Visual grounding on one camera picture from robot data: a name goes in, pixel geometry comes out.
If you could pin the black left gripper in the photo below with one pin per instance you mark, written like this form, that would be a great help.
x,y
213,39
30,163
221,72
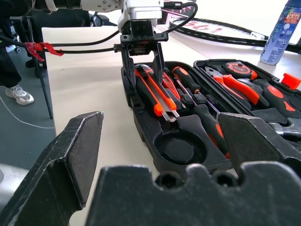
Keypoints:
x,y
141,30

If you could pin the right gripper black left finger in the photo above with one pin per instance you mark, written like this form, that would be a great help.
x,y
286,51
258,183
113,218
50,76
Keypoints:
x,y
51,169

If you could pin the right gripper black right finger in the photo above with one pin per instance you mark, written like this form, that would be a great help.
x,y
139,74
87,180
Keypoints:
x,y
247,141

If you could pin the orange black utility knife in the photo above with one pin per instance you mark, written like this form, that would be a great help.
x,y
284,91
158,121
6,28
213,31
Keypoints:
x,y
152,94

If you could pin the orange voltage tester pen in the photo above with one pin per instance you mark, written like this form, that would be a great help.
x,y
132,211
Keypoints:
x,y
170,86

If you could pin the long black orange screwdriver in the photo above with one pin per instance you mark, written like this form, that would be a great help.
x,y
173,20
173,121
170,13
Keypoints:
x,y
209,122

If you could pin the short black orange screwdriver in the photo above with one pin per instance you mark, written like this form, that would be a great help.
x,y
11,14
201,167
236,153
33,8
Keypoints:
x,y
185,78

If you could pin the black tool case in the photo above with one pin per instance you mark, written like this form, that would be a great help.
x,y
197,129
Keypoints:
x,y
150,131

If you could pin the black orange tape measure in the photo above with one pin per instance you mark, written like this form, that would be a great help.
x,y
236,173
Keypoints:
x,y
237,69

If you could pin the black tennis racket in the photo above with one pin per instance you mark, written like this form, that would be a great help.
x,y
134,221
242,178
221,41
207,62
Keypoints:
x,y
223,35

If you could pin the blue patterned bottle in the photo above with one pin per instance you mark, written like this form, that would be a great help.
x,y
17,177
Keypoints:
x,y
279,37

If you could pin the red tape strip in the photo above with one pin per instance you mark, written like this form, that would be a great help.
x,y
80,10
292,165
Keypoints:
x,y
35,48

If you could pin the person in black trousers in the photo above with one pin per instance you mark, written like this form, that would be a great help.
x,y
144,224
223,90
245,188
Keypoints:
x,y
9,68

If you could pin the black table frame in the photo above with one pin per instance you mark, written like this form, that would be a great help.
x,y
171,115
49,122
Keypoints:
x,y
43,77

